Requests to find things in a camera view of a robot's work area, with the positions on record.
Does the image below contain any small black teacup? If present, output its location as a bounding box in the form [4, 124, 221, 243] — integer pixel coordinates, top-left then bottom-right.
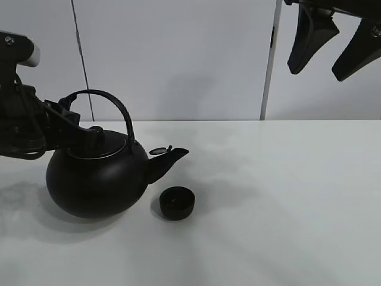
[159, 186, 196, 221]

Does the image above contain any black round teapot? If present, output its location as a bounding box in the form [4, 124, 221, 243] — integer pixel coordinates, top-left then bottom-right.
[46, 89, 189, 219]

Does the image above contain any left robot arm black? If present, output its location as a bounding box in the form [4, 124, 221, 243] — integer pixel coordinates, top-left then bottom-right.
[1, 31, 104, 160]

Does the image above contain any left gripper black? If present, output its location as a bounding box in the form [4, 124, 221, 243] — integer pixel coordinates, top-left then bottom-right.
[1, 76, 104, 160]

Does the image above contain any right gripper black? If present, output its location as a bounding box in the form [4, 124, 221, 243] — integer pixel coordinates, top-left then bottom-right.
[285, 0, 380, 82]

